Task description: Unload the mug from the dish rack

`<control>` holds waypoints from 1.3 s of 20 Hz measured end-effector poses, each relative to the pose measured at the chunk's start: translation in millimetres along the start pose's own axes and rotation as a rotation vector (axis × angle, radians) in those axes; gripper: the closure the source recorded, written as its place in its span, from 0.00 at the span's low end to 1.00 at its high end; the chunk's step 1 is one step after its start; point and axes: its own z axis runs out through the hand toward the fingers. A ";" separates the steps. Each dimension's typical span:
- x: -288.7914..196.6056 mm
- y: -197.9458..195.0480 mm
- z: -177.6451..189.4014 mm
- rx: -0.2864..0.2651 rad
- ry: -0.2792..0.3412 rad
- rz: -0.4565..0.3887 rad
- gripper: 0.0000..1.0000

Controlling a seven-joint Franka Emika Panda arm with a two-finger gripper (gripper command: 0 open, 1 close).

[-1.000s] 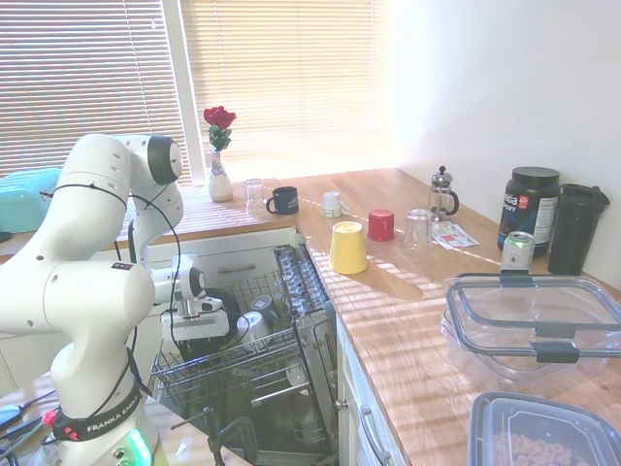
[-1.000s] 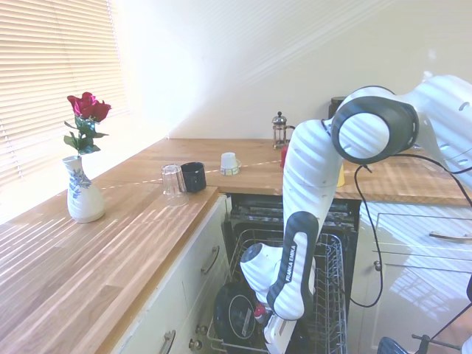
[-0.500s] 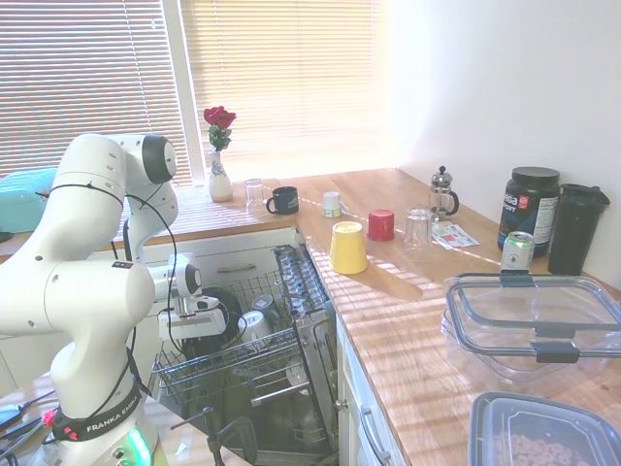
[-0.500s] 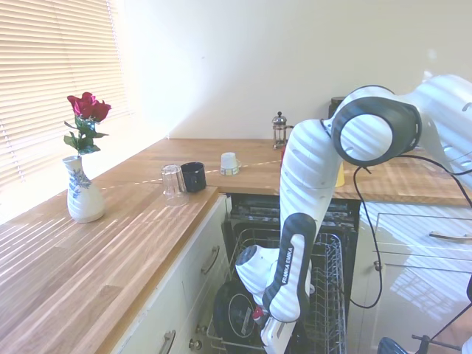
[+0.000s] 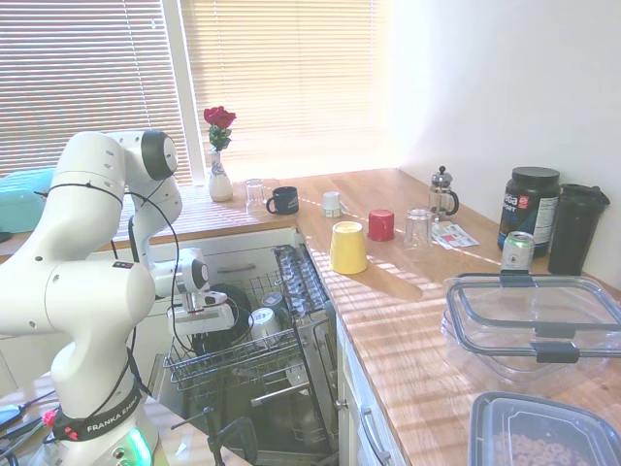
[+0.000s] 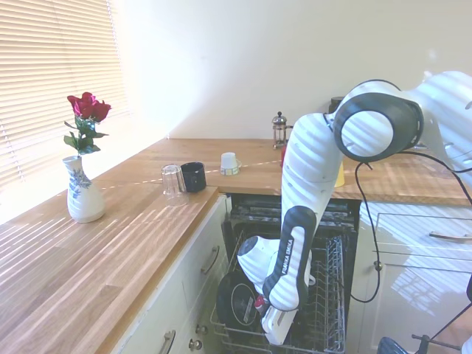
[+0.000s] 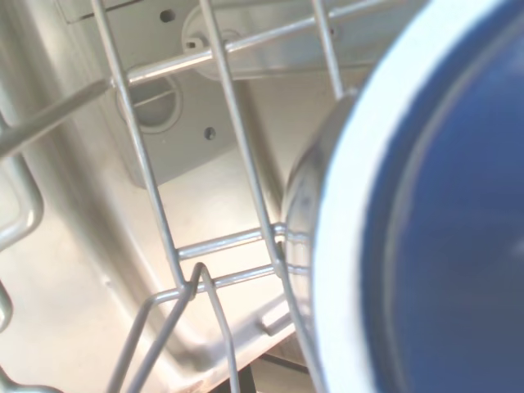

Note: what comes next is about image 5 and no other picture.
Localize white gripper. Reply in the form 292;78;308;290
167;301;238;358

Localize glossy blue mug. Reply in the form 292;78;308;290
192;332;233;356

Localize white printed mug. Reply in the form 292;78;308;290
246;306;284;344

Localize grey cutlery tray rack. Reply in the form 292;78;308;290
272;244;336;322

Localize dark navy printed mug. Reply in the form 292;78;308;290
265;185;302;216

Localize black round plate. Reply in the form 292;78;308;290
206;283;254;347

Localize dark grey cup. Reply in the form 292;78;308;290
260;292;291;321

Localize white plastic cup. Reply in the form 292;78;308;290
284;362;309;388

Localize open dishwasher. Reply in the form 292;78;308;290
147;227;342;466

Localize small clear drinking glass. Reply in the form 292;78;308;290
244;178;267;216

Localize white ceramic vase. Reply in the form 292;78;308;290
208;149;235;203

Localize yellow cup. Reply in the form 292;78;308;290
329;220;369;276

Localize small white cup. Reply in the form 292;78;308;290
321;190;346;219

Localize red cup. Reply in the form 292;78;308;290
366;208;397;243

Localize red rose bouquet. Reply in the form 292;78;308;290
202;105;238;152

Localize teal cloth object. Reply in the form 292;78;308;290
0;167;58;234

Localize tall clear drinking glass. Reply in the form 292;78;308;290
403;208;435;251

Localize printed paper leaflet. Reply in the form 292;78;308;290
430;221;480;250

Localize glass French press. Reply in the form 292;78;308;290
428;165;460;223

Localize wide window blind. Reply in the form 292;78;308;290
179;0;395;182

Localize clear lidded food container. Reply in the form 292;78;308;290
440;272;621;389

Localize narrow window blind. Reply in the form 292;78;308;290
0;0;201;185

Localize white green drink can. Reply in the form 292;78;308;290
500;230;536;274

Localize grey container with cereal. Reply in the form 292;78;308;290
468;390;621;466

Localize black protein powder tub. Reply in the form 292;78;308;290
497;166;563;258

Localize black shaker bottle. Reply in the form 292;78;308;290
547;183;611;277

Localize metal wire dish rack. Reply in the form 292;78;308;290
162;272;311;409

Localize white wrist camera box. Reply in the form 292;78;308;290
199;289;229;309

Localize black camera stand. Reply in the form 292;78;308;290
170;406;259;466

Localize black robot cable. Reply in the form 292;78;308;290
33;179;253;423

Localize metal cabinet door handle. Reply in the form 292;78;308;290
358;405;392;465

